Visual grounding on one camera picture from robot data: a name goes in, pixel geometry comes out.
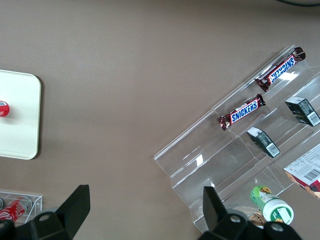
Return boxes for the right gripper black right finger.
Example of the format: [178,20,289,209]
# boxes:
[197,185,263,240]

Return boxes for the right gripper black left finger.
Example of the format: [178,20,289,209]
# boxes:
[17,184,91,240]

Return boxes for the light wicker basket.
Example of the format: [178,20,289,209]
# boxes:
[246,209,266,230]

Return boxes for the cream plastic tray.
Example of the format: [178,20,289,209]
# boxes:
[0,69,42,160]

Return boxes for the clear acrylic bottle rack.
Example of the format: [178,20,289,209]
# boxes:
[0,191,43,226]

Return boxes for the red cola bottle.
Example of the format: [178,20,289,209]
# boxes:
[0,196,34,224]

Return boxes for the clear acrylic stepped display stand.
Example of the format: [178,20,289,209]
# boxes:
[153,44,320,232]

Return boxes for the small black carton box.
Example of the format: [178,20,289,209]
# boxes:
[246,126,281,158]
[284,96,320,128]

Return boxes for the white red barcode box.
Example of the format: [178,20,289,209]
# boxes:
[283,144,320,200]

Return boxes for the Snickers chocolate bar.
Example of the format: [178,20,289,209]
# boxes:
[216,93,266,132]
[254,46,307,93]

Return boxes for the red white yogurt cup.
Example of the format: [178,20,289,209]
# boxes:
[0,99,11,118]

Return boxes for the black cable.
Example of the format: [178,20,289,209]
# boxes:
[274,0,320,7]

